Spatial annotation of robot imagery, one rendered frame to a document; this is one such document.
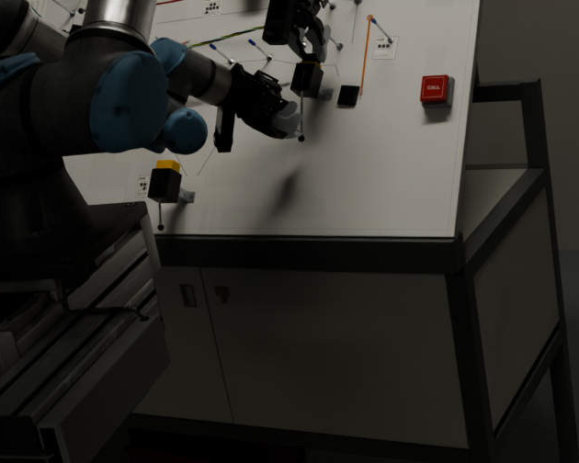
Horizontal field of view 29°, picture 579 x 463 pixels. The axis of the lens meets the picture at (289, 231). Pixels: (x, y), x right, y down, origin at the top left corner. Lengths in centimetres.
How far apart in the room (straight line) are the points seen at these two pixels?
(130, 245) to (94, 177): 91
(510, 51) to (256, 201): 196
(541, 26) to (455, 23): 182
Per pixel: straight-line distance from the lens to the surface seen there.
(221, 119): 207
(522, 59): 402
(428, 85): 210
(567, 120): 406
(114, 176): 245
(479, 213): 233
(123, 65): 133
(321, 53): 217
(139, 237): 160
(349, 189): 213
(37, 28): 176
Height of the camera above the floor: 158
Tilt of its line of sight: 19 degrees down
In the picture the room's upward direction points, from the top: 11 degrees counter-clockwise
